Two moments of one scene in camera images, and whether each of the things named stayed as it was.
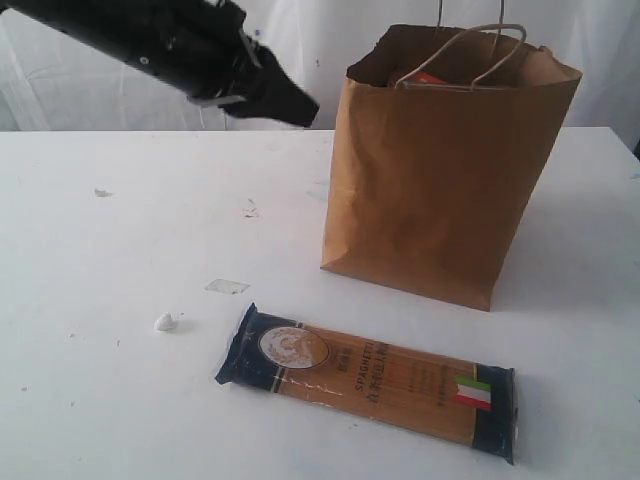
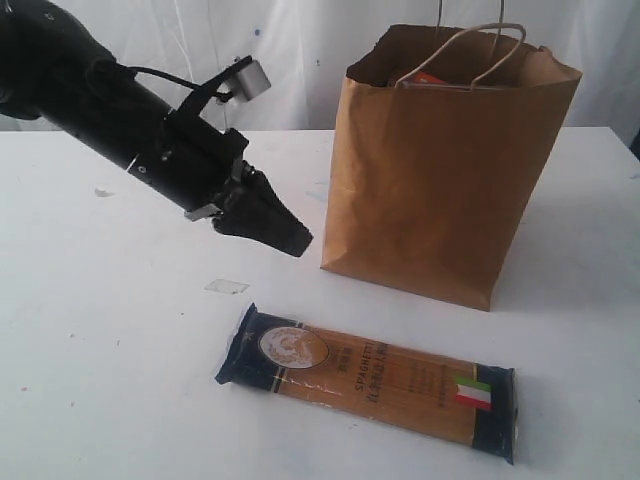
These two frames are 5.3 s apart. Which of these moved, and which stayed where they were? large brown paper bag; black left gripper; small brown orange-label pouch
Moved: black left gripper
Stayed: small brown orange-label pouch; large brown paper bag
